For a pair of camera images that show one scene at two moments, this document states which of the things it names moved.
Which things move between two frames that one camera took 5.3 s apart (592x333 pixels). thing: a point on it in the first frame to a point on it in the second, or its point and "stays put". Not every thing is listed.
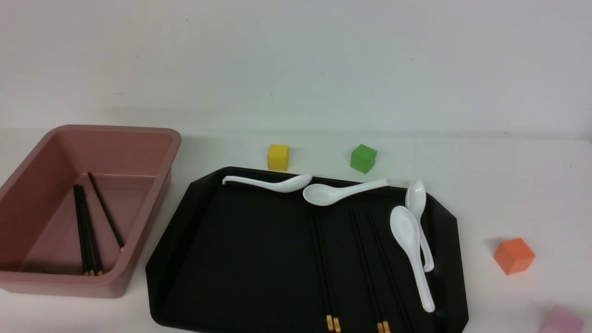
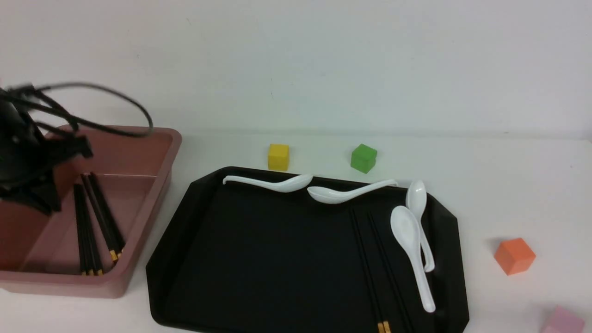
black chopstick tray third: (380, 324) stays put
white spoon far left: (285, 185) stays put
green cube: (362, 158) stays put
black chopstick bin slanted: (106, 210) to (119, 249)
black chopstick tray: (336, 321) to (112, 226)
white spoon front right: (404, 224) stays put
